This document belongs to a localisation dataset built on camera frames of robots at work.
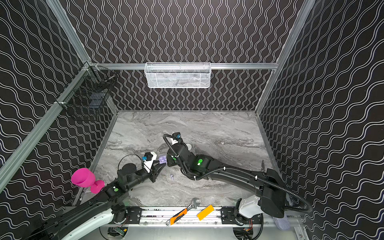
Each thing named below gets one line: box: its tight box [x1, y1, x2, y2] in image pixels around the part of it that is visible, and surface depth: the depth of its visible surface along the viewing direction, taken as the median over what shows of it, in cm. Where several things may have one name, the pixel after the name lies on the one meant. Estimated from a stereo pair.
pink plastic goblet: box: [71, 167, 105, 194], surface depth 75 cm
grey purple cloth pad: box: [272, 213, 290, 231], surface depth 72 cm
